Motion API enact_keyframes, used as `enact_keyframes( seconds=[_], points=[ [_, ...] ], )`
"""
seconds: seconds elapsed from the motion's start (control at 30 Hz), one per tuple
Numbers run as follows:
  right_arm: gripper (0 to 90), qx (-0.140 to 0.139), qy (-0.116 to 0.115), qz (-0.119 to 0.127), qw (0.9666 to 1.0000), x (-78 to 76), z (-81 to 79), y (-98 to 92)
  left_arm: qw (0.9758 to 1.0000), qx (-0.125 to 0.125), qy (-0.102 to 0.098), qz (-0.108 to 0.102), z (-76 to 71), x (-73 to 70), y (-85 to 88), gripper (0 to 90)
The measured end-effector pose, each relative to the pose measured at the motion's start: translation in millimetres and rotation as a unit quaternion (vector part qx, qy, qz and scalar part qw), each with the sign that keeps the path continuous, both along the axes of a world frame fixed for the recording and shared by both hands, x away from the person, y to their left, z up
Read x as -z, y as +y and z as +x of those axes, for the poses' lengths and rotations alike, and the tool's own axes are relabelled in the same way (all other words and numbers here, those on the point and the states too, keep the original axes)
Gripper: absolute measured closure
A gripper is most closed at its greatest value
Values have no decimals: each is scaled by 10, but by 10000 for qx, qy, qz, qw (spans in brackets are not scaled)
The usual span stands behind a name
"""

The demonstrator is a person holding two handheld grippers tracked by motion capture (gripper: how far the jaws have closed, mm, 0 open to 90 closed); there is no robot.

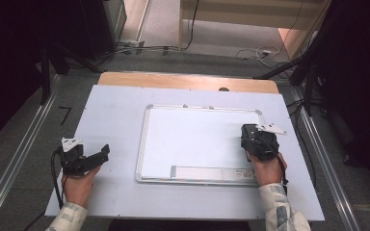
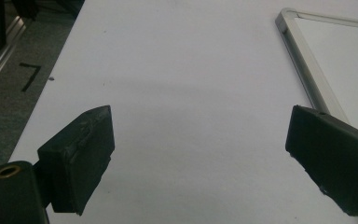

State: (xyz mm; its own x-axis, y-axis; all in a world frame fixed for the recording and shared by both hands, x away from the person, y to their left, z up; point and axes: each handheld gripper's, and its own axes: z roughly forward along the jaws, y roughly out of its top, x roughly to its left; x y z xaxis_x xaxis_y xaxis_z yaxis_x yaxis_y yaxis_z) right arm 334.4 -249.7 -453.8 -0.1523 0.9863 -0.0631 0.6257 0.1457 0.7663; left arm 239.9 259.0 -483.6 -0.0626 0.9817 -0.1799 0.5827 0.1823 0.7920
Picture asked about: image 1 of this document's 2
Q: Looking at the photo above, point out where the black hanging cable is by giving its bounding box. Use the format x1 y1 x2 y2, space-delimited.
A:
180 0 200 51

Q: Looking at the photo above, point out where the person's right hand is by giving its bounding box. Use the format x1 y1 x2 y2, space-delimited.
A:
247 151 289 188

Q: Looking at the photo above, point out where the white label strip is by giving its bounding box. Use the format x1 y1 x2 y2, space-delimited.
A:
170 165 258 183

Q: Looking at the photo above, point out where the black metal stand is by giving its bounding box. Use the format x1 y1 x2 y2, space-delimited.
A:
40 42 52 106
303 59 316 117

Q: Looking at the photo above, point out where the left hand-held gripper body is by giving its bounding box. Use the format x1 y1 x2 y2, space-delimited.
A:
58 137 93 178

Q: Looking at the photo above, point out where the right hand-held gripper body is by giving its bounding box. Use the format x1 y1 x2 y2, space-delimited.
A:
250 122 287 163

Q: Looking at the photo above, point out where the person's left hand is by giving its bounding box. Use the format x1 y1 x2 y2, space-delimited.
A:
61 165 102 209

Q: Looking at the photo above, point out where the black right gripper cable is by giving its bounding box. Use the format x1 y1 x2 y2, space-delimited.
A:
262 137 289 194

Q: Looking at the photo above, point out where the large white table sheet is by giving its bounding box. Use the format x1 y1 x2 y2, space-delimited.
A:
44 84 326 222

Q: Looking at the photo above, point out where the black whiteboard eraser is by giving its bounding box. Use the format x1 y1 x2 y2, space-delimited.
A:
240 123 260 152

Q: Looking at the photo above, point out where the white coiled floor cable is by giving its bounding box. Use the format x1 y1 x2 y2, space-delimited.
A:
235 44 282 69

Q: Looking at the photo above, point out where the wooden table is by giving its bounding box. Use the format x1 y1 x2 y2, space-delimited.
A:
96 70 280 95

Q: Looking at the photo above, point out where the silver-framed whiteboard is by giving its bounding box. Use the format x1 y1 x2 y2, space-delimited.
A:
135 104 267 187

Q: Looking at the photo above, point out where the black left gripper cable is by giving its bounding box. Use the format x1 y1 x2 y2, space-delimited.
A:
50 147 66 210

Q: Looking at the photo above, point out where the person's dark lap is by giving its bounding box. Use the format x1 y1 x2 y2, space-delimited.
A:
107 218 252 231

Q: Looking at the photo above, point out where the metal floor rail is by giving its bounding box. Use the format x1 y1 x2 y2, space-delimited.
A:
291 86 363 231
0 74 62 231

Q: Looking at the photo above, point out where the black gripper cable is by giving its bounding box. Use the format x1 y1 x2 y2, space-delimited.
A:
50 147 66 210
262 137 289 194

